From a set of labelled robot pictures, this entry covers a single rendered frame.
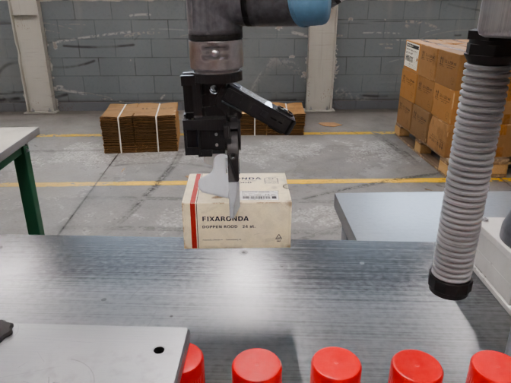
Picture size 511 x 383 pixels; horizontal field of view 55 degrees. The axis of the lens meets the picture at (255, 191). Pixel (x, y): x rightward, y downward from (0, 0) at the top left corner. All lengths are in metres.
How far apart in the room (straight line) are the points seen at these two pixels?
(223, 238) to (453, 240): 0.41
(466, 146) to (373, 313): 0.49
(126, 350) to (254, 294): 0.60
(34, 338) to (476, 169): 0.31
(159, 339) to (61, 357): 0.05
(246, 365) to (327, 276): 0.59
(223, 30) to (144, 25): 5.14
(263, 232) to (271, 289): 0.16
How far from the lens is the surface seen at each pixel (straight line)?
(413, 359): 0.36
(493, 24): 0.32
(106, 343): 0.27
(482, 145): 0.39
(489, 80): 0.38
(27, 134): 2.15
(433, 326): 0.83
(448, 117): 3.89
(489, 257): 0.95
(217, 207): 0.72
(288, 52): 5.76
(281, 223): 0.73
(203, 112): 0.72
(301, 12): 0.66
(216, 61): 0.68
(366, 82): 5.97
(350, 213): 1.16
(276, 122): 0.71
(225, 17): 0.68
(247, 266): 0.93
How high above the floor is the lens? 1.31
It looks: 22 degrees down
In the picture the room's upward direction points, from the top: straight up
